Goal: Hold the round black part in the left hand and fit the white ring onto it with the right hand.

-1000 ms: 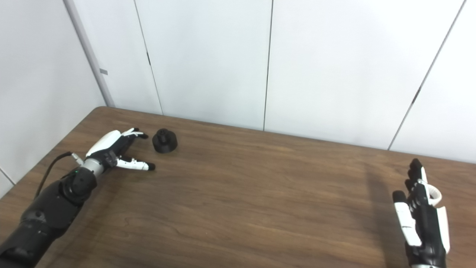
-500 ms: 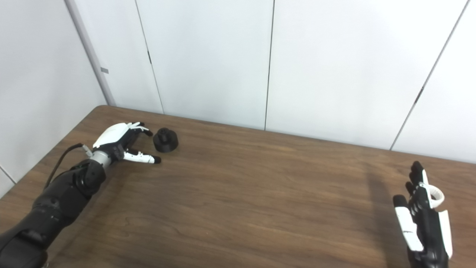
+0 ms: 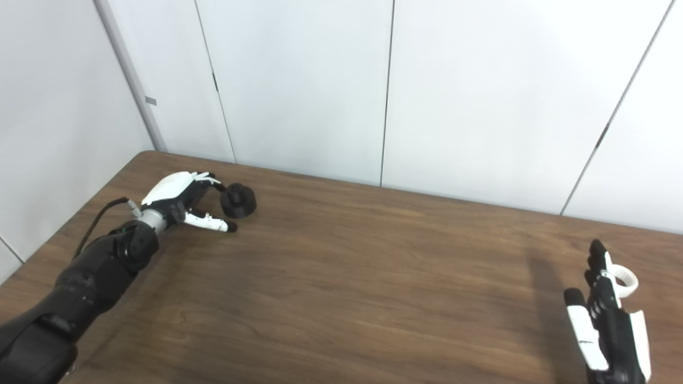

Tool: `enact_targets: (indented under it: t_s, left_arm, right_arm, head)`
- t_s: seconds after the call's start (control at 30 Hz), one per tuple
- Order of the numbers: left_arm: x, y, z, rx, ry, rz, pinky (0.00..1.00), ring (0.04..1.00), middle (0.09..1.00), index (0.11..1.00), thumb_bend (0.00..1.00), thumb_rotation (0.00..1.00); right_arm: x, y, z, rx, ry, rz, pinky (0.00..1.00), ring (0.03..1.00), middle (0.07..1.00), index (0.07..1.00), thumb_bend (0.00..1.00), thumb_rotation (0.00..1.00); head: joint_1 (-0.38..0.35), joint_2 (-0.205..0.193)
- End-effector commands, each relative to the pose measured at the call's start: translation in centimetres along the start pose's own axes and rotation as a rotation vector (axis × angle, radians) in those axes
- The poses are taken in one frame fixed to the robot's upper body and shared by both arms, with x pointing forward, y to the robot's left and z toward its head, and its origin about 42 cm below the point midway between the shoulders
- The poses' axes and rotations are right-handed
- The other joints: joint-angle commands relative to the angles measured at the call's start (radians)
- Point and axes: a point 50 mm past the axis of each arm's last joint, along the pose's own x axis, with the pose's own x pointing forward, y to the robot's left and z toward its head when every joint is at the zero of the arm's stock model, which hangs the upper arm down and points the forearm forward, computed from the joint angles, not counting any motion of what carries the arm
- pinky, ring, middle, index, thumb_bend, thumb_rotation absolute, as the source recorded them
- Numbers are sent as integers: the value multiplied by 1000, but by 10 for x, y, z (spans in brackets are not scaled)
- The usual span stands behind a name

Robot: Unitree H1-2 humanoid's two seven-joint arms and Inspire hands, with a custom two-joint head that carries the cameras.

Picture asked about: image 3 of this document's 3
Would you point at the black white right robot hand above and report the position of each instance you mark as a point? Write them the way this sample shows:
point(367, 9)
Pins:
point(613, 341)

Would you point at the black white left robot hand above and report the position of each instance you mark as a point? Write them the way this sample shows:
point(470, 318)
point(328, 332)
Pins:
point(171, 188)

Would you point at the round black part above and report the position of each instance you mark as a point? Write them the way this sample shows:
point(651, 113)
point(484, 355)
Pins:
point(240, 205)

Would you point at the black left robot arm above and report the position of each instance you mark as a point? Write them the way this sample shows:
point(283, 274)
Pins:
point(90, 277)

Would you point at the black wall panel clip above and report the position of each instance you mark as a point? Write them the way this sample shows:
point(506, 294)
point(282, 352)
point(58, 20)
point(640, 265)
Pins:
point(215, 82)
point(602, 136)

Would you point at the grey wall corner post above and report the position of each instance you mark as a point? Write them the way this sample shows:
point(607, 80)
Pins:
point(130, 74)

